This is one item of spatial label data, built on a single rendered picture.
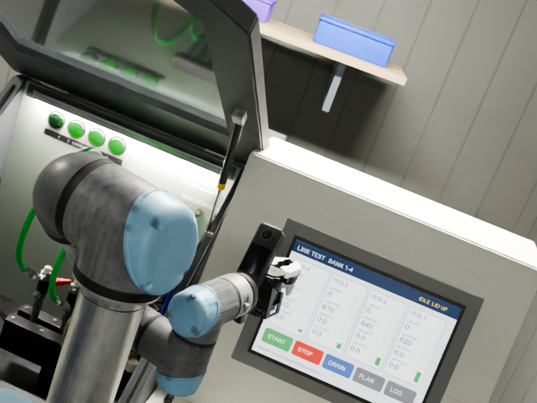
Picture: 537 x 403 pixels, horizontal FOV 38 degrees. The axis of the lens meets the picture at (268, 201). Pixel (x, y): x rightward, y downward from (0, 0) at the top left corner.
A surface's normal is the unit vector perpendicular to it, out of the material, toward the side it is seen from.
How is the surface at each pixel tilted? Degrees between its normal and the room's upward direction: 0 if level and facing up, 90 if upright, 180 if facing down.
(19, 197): 90
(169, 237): 82
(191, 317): 90
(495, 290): 76
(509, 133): 90
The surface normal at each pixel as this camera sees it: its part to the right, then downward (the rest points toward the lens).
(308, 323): -0.14, 0.02
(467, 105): -0.09, 0.29
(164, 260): 0.84, 0.31
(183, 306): -0.49, 0.11
